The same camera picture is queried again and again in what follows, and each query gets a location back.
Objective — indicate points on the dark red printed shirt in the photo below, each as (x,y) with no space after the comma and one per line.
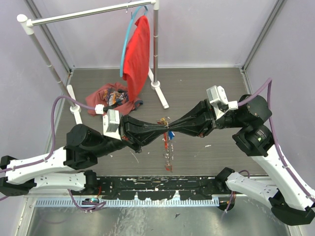
(114,96)

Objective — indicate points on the blue and red keys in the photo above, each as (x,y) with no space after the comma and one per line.
(171,135)

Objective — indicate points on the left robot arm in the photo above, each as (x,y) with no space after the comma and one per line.
(84,146)

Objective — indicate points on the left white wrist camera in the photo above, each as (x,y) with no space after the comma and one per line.
(110,121)

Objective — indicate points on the white clothes rack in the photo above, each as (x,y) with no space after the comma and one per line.
(67,89)

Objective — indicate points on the blue clothes hanger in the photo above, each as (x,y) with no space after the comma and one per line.
(132,21)

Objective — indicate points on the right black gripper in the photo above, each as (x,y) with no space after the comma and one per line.
(202,118)

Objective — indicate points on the grey cable duct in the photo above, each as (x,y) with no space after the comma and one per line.
(175,202)

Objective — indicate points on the small electronics board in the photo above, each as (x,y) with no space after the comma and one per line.
(90,201)

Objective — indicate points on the red handled keyring with keys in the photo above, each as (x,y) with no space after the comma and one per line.
(168,152)

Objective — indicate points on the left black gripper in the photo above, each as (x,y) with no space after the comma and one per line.
(135,132)

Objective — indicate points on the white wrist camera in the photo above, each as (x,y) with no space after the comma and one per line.
(110,121)
(218,100)

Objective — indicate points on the bright red shirt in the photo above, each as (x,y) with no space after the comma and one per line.
(137,58)

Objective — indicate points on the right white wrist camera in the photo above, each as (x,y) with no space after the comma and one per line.
(218,100)

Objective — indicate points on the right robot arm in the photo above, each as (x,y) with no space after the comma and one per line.
(289,201)

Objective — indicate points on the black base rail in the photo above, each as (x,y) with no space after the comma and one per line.
(161,188)

